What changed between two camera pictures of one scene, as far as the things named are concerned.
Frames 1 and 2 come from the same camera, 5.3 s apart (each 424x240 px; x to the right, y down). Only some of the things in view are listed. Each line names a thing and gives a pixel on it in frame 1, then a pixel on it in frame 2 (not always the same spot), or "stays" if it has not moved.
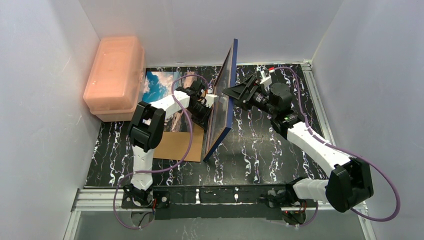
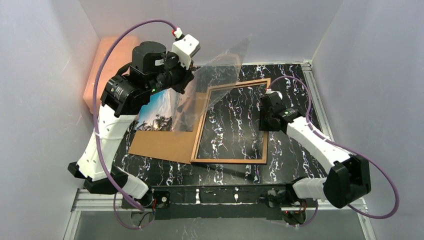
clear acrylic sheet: x=219 y=114 → x=212 y=83
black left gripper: x=205 y=109 → x=185 y=77
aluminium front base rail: x=111 y=200 stays
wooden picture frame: x=221 y=114 → x=201 y=122
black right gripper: x=246 y=91 → x=266 y=108
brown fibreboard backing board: x=174 y=145 stays
